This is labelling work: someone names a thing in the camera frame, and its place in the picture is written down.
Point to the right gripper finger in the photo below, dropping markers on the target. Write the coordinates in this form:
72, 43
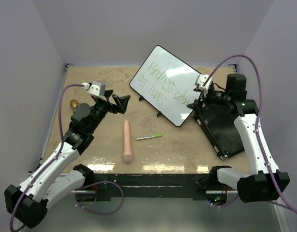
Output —
199, 107
193, 105

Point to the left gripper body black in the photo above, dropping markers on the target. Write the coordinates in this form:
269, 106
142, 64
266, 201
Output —
102, 107

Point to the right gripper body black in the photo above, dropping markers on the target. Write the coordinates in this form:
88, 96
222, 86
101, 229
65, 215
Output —
216, 98

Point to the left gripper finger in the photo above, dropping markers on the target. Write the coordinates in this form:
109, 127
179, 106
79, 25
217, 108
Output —
121, 103
108, 93

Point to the white whiteboard black frame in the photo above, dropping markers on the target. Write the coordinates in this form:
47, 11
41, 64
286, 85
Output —
167, 83

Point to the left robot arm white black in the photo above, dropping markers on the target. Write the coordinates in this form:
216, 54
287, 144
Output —
30, 201

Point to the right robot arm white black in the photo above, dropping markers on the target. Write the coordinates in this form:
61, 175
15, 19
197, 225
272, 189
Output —
265, 181

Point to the black keyboard case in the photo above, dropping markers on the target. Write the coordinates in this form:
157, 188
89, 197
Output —
218, 126

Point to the gold toy microphone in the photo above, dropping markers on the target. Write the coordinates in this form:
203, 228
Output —
73, 104

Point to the pink toy microphone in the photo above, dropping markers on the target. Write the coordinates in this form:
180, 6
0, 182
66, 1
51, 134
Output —
127, 153

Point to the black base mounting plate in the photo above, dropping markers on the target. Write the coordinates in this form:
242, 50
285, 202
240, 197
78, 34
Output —
197, 187

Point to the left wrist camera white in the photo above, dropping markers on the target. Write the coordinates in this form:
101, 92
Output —
95, 89

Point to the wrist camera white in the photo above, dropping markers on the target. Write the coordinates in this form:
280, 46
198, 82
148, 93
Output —
202, 83
95, 89

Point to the wire whiteboard stand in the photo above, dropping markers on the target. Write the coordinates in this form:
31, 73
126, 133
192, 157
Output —
141, 98

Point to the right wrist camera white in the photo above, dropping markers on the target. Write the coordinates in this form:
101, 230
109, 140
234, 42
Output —
202, 83

